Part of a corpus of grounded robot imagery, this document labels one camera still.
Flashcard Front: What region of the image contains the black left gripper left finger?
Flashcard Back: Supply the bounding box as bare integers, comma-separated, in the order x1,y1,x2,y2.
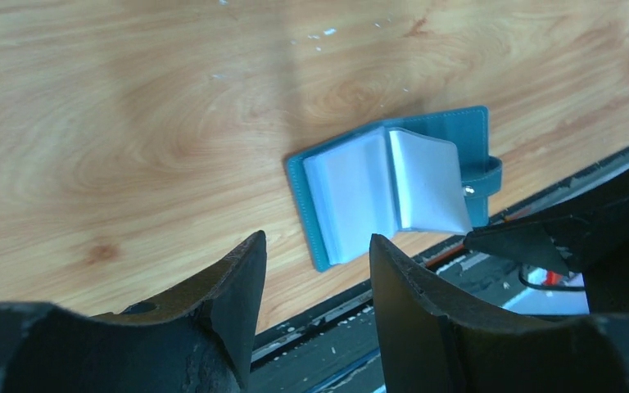
0,231,267,392

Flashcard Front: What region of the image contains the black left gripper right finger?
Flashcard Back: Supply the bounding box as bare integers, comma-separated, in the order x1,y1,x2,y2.
369,234,629,392

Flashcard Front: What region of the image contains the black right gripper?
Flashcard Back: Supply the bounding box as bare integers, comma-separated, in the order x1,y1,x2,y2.
464,169,629,313

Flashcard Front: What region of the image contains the teal leather card holder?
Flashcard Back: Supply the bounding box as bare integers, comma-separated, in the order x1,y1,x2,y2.
285,106,502,272

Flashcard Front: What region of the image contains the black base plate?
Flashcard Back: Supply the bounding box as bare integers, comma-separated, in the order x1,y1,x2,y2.
250,147,629,392

